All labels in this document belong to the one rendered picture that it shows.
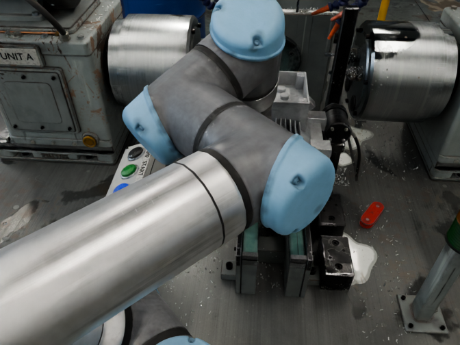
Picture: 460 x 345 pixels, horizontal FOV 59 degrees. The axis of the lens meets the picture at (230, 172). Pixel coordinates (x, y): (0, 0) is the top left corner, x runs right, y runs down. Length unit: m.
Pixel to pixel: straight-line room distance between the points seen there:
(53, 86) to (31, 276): 0.85
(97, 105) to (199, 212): 0.83
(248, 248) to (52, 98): 0.61
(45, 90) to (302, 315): 0.78
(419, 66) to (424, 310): 0.53
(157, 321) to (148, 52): 0.64
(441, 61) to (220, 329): 0.76
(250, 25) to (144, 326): 0.39
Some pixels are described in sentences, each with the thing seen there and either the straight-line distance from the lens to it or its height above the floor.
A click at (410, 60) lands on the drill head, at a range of 1.04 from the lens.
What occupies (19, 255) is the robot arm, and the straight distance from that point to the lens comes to 0.27.
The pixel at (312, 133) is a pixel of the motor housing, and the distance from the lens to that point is 0.84.
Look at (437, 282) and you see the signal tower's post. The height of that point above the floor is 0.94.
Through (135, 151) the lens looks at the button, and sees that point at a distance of 0.78.
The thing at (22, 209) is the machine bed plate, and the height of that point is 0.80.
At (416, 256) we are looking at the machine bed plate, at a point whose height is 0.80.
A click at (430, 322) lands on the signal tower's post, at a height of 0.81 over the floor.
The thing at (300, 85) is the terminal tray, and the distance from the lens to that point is 0.87.
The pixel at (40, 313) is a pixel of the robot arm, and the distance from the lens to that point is 0.26.
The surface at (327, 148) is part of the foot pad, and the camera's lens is 0.78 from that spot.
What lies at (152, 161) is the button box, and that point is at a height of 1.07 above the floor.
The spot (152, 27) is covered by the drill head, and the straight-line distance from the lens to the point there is 1.05.
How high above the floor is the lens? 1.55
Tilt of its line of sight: 42 degrees down
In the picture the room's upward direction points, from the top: straight up
